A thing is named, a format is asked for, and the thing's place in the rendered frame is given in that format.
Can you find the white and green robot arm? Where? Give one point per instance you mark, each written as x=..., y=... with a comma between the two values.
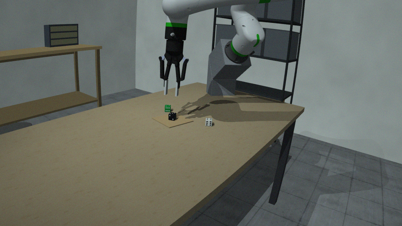
x=250, y=33

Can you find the tan square mat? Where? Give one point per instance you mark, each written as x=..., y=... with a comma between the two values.
x=180, y=120

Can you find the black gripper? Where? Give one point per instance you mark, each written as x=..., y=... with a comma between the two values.
x=173, y=55

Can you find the white die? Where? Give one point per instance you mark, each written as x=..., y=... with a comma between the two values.
x=208, y=122

